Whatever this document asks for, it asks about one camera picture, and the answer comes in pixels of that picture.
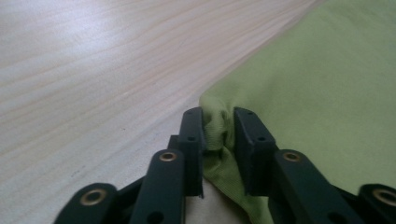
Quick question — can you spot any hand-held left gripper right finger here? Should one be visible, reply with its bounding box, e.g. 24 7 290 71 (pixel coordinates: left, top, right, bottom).
233 106 280 197

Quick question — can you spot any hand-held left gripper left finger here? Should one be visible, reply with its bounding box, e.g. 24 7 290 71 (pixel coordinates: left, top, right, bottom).
167 105 206 199

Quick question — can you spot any green cloth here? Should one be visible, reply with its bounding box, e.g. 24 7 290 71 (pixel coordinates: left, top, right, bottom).
198 0 396 224

